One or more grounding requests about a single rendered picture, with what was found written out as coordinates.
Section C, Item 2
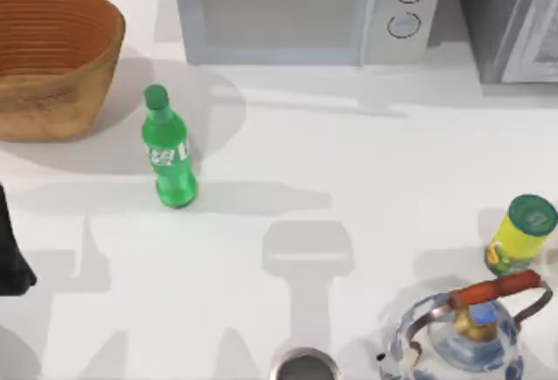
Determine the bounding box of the green bottle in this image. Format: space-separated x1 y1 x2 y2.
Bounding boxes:
141 84 198 210

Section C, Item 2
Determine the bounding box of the pale microwave oven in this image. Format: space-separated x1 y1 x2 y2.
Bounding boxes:
171 0 449 67

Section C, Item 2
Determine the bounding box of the silver metal cup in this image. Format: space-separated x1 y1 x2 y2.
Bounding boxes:
269 346 340 380

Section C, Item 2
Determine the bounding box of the yellow can with green lid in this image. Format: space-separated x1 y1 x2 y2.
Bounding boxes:
486 193 558 277

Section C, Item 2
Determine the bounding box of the brown woven basket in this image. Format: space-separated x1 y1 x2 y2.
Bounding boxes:
0 0 127 142

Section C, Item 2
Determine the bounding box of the blue and white teapot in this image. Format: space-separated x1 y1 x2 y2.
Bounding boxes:
377 269 554 380

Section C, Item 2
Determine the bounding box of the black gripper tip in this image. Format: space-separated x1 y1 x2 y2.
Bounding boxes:
0 184 37 297

